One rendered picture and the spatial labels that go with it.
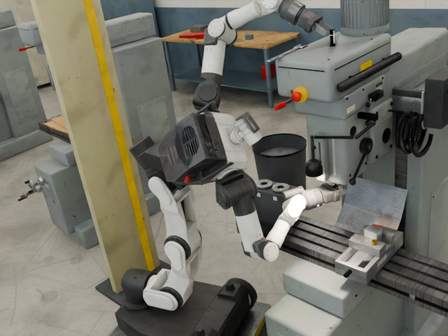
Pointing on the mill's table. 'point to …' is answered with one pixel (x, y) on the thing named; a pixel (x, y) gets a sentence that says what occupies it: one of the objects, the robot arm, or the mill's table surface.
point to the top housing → (331, 65)
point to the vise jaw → (360, 243)
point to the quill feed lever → (366, 145)
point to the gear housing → (355, 99)
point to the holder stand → (270, 200)
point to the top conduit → (369, 72)
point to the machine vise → (355, 257)
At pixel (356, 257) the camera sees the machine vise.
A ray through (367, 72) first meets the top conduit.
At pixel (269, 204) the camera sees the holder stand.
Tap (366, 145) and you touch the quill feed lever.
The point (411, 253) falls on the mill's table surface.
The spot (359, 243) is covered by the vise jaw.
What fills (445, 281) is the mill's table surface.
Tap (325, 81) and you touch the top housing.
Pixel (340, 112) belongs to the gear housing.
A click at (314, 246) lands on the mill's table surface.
